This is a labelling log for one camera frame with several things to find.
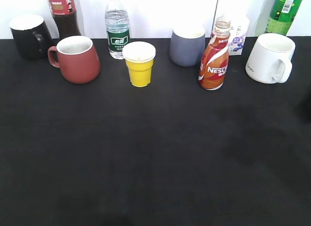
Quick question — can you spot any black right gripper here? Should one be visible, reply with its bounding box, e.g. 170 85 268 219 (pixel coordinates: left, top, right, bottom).
300 89 311 123

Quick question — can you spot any brown Nescafe coffee bottle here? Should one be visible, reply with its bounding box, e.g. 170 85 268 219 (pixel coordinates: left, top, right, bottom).
198 17 231 90

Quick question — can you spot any red ceramic mug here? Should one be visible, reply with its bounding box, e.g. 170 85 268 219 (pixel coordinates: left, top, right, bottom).
48 35 101 84

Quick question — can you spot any white ceramic mug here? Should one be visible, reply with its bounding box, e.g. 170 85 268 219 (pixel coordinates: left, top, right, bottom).
245 33 295 84

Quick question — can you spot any black ceramic mug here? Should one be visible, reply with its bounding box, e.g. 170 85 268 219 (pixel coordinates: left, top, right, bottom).
9 15 54 60

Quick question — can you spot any green soda bottle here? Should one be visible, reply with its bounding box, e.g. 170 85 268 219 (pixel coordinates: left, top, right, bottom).
265 0 302 36

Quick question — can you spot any white purple milk carton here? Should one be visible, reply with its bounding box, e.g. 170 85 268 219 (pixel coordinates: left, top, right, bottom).
221 13 250 56

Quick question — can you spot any grey blue ceramic cup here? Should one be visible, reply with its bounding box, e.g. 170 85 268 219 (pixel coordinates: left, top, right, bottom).
169 23 206 67

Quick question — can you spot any yellow plastic cup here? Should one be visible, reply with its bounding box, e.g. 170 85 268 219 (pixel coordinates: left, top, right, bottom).
122 41 156 87

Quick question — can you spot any clear water bottle green label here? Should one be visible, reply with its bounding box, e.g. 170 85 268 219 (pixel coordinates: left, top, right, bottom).
105 0 130 60

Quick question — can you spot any dark tea bottle red label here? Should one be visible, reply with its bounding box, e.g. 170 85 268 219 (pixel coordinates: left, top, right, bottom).
48 0 81 39

